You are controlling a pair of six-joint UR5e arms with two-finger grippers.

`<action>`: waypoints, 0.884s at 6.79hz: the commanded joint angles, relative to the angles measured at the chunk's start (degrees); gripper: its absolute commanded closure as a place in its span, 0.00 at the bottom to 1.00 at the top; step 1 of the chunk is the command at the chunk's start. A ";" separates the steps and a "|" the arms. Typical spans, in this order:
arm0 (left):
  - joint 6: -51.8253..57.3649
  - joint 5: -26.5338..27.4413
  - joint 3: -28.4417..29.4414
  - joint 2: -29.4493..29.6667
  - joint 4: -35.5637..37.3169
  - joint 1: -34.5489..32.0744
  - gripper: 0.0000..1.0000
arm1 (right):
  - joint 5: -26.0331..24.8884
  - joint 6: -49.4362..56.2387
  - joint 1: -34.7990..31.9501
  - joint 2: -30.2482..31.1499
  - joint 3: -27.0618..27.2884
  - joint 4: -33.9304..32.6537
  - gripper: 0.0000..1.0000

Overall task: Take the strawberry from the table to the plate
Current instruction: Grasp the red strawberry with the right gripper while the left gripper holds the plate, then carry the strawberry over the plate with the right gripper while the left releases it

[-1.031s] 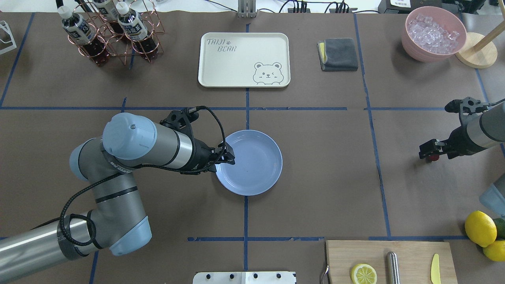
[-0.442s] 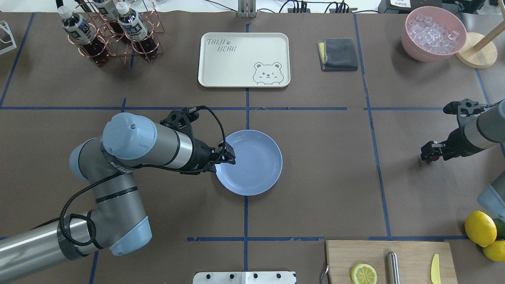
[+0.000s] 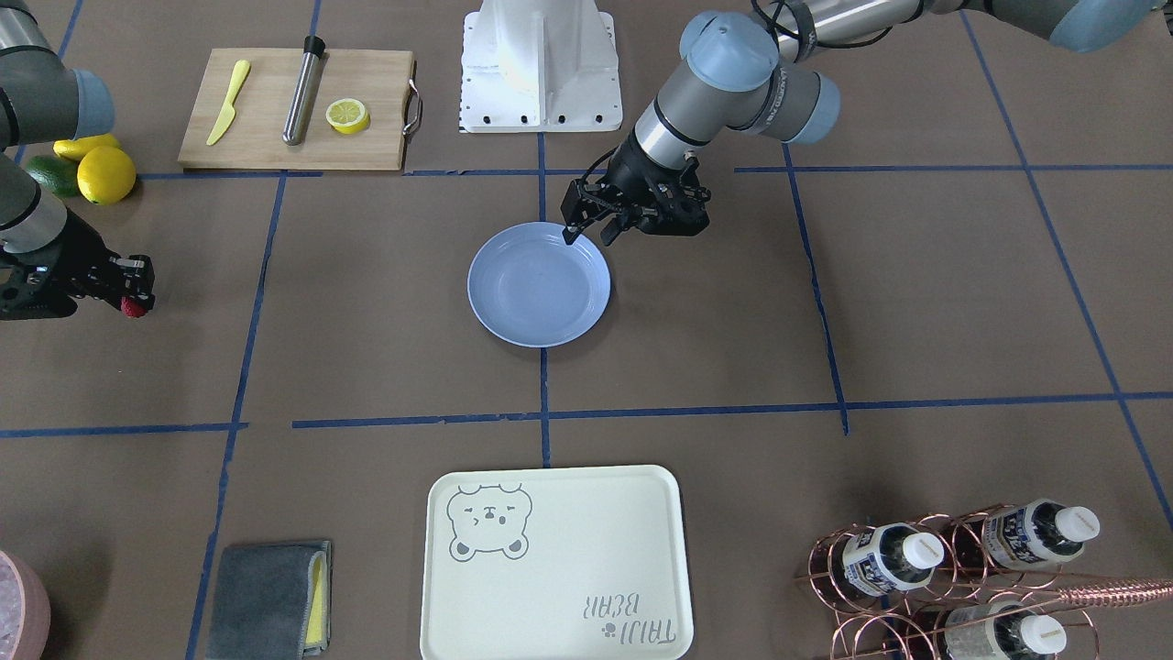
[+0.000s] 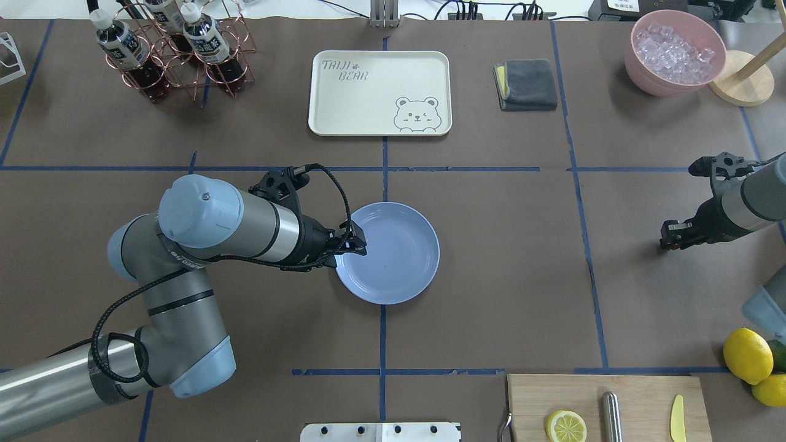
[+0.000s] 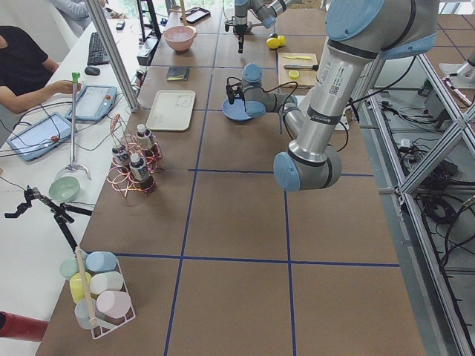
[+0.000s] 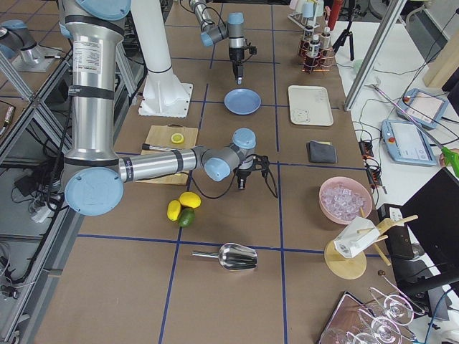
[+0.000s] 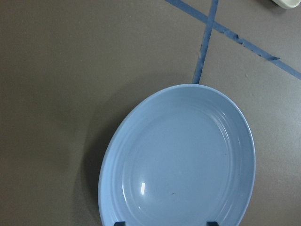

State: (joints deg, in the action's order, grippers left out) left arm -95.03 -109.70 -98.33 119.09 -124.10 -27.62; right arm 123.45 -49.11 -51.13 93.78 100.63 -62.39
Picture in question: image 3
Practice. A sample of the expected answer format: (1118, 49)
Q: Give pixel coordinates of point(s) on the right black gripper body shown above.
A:
(62, 253)

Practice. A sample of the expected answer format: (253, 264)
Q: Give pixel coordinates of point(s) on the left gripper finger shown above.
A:
(575, 227)
(613, 230)

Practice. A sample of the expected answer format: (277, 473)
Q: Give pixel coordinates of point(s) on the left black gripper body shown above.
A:
(632, 170)

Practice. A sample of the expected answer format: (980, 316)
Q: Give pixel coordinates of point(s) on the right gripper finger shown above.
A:
(132, 277)

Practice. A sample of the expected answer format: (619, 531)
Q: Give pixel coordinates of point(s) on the red strawberry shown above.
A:
(132, 307)

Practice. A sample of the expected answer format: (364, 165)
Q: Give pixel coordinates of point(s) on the blue plate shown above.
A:
(530, 288)

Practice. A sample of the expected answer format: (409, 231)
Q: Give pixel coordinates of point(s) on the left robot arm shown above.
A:
(744, 72)

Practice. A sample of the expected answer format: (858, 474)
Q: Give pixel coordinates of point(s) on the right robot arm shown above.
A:
(41, 100)

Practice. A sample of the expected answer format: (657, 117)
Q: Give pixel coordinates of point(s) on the round yellow lemon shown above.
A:
(106, 175)

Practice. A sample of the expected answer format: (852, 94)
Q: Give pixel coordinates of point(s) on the green avocado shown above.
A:
(57, 175)

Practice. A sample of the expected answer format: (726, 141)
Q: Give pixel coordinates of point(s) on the elongated yellow lemon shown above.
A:
(75, 150)

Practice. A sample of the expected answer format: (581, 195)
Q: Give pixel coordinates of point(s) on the yellow plastic knife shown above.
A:
(228, 111)

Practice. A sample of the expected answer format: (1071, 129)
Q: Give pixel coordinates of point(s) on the steel muddler black tip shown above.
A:
(300, 111)

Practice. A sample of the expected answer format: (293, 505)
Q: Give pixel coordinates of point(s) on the lemon half slice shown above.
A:
(347, 116)

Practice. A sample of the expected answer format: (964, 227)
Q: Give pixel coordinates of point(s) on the pink bowl of ice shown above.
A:
(26, 610)

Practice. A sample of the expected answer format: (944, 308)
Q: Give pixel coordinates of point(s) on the cream bear tray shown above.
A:
(556, 563)

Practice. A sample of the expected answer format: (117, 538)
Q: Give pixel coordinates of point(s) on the grey yellow folded cloth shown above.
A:
(272, 601)

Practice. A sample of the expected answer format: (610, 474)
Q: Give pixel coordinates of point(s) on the tea bottle white cap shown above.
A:
(891, 558)

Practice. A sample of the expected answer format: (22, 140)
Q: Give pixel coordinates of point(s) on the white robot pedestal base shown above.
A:
(531, 66)

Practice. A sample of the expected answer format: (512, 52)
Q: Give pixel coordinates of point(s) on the copper wire bottle rack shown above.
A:
(891, 627)

